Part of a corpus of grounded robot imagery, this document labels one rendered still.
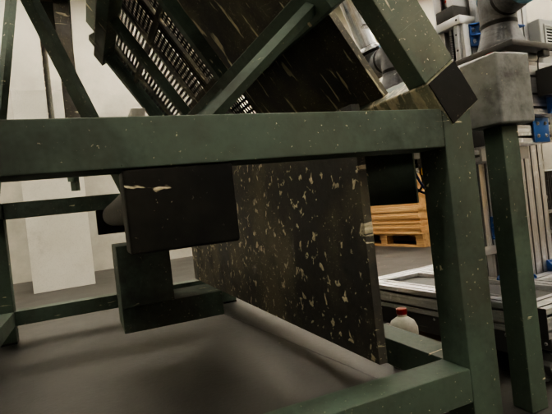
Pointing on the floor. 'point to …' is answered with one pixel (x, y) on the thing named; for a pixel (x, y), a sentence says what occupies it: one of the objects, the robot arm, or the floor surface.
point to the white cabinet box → (52, 241)
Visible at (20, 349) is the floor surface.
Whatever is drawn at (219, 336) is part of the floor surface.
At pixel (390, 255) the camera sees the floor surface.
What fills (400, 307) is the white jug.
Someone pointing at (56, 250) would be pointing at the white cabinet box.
